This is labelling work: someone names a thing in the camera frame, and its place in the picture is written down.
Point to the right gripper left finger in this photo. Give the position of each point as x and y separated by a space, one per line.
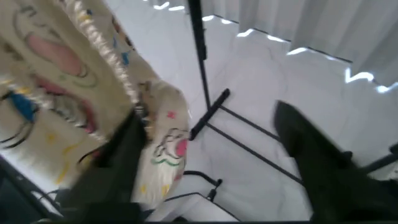
105 186

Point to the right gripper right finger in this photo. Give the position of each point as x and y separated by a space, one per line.
342 193

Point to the cream printed garment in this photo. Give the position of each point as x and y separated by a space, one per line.
62 93

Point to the black clothes rack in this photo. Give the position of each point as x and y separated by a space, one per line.
200 46

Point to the white curtain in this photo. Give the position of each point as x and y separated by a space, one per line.
311 21

